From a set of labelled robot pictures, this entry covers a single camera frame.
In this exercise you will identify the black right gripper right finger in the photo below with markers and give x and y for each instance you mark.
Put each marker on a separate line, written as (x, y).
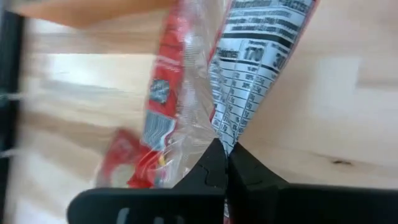
(295, 205)

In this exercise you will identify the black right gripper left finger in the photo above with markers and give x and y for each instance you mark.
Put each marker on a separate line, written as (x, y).
(155, 205)

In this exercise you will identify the red popcorn bag clear wrap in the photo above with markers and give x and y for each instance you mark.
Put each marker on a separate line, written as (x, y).
(118, 155)
(248, 77)

